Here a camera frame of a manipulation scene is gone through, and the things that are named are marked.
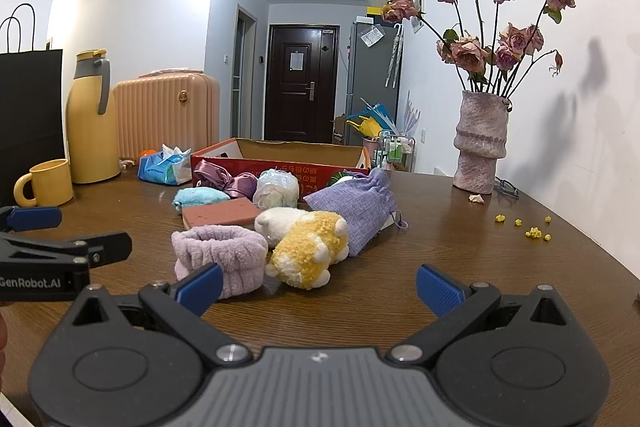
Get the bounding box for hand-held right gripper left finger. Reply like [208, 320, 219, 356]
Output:
[71, 263, 254, 369]

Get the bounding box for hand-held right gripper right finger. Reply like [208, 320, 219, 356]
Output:
[387, 263, 571, 368]

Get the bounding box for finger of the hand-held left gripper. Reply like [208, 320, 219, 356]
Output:
[0, 205, 62, 233]
[0, 232, 133, 268]

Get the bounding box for pink sponge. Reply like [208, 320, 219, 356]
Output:
[181, 198, 262, 230]

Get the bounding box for light blue plush toy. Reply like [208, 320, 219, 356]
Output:
[172, 187, 232, 212]

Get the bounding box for blue tissue pack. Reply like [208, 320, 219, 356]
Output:
[137, 145, 193, 186]

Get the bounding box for purple satin cloth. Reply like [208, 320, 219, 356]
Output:
[193, 158, 258, 199]

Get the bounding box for lilac drawstring bag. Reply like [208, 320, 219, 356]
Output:
[303, 167, 411, 257]

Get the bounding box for cardboard box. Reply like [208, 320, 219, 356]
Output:
[190, 137, 373, 188]

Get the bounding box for yellow mug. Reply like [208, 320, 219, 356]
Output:
[13, 159, 75, 208]

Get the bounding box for yellow thermos jug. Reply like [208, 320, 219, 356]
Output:
[65, 49, 122, 185]

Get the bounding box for scattered yellow petal bits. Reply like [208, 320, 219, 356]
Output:
[495, 213, 553, 242]

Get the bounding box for black paper bag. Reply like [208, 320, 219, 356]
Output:
[0, 3, 66, 208]

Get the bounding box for yellow white plush toy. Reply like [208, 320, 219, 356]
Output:
[254, 206, 350, 291]

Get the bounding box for white mesh bath puff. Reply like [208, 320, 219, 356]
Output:
[252, 168, 300, 209]

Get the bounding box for pink ribbed suitcase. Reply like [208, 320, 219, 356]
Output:
[111, 68, 221, 160]

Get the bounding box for white trolley cart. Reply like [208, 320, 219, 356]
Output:
[372, 132, 417, 172]

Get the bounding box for pink textured vase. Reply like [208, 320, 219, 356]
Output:
[452, 90, 513, 195]

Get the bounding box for grey interior door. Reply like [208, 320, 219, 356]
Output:
[231, 7, 258, 138]

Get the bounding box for grey refrigerator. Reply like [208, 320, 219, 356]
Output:
[345, 21, 403, 148]

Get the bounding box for dark brown entrance door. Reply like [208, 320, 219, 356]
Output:
[263, 24, 341, 142]

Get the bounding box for folded white umbrella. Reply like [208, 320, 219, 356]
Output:
[385, 24, 403, 88]

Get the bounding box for bunch of dried roses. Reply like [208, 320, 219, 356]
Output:
[381, 0, 577, 100]

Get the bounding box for clear plastic bag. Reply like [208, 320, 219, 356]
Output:
[360, 25, 385, 48]

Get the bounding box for yellow black box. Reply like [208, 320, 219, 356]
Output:
[365, 5, 396, 25]

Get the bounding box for purple butterfly wall decor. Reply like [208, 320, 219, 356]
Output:
[402, 92, 421, 132]

